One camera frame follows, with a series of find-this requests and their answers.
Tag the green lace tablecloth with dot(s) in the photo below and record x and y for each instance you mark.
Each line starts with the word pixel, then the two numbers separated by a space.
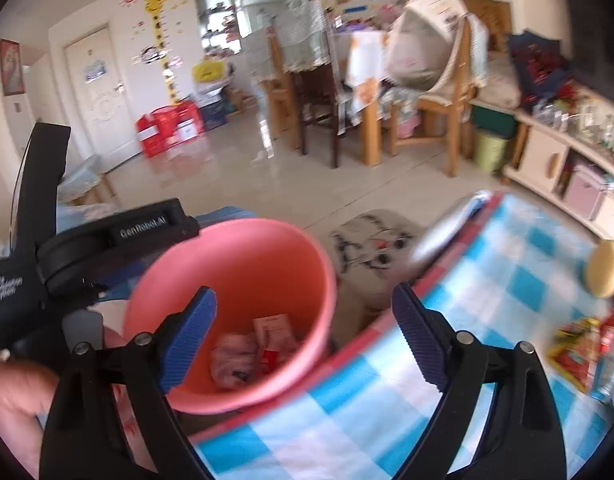
pixel 302 35

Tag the green trash bin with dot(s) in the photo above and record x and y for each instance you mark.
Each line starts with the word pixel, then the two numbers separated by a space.
pixel 489 152

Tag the black television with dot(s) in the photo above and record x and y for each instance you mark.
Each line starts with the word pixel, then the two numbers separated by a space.
pixel 597 35

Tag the cat print floor mat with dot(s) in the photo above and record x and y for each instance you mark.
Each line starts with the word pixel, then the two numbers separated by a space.
pixel 377 250

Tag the white orange-print tablecloth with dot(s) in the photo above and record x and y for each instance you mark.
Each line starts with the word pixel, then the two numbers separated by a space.
pixel 364 65

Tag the cluttered shelf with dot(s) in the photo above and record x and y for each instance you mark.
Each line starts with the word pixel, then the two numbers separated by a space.
pixel 222 25

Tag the blue snack packet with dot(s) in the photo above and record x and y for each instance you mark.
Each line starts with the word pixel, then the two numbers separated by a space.
pixel 606 380

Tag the dark wrapped bouquet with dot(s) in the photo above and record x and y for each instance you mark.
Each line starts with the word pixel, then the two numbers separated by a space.
pixel 537 70

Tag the giraffe height sticker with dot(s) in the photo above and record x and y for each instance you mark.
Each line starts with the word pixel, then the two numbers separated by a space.
pixel 162 45

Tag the dark green box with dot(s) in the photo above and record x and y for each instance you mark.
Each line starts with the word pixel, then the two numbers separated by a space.
pixel 494 120

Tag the pink red packet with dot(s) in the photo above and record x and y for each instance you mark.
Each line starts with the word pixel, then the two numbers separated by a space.
pixel 274 335

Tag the white door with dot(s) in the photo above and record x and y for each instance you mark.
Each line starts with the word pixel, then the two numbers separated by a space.
pixel 97 105

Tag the dark wooden chair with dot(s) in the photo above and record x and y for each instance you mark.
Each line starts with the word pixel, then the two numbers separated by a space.
pixel 317 90

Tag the framed wall picture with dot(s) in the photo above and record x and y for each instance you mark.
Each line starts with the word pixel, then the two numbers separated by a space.
pixel 12 67

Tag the pink case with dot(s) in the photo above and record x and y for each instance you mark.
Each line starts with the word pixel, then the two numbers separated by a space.
pixel 584 192

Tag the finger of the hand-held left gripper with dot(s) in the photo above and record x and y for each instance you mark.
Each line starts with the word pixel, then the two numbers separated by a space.
pixel 42 175

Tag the green lace chair cover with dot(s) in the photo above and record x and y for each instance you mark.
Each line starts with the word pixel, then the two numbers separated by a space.
pixel 479 50

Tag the white TV cabinet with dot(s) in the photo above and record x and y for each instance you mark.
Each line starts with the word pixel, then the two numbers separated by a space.
pixel 534 152

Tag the pink bag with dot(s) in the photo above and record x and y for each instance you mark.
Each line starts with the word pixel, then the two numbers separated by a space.
pixel 406 127

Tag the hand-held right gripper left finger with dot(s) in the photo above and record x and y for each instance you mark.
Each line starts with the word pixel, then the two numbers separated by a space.
pixel 187 345

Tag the cork board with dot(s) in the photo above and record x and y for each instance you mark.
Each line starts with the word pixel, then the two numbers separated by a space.
pixel 487 15

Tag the person's left hand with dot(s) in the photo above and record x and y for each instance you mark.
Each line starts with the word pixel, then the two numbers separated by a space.
pixel 14 400

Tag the yellow pomelo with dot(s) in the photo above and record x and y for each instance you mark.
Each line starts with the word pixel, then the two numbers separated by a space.
pixel 607 270

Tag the blue checkered tablecloth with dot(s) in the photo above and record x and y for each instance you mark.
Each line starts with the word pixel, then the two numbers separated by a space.
pixel 512 310

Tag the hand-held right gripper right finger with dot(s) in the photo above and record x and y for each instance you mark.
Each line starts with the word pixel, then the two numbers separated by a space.
pixel 419 340

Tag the red gift box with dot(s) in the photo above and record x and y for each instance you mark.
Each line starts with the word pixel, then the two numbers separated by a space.
pixel 154 137
pixel 187 120

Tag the pink plastic bucket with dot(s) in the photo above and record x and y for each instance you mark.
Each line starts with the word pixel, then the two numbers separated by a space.
pixel 257 270

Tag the blue box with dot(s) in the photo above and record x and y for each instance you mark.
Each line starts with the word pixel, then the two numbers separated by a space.
pixel 214 115

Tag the light wooden chair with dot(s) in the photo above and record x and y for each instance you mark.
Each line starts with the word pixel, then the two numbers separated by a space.
pixel 279 100
pixel 454 110

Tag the white packet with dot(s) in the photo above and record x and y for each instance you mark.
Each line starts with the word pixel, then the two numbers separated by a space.
pixel 232 360

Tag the row of glass jars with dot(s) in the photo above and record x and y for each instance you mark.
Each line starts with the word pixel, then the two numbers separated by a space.
pixel 587 120

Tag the yellow bag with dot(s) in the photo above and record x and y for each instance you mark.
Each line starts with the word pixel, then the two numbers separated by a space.
pixel 209 71

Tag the lace covered side table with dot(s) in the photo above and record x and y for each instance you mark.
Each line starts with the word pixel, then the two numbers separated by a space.
pixel 82 177

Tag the red snack packet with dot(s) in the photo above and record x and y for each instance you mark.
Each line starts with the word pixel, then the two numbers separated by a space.
pixel 574 355

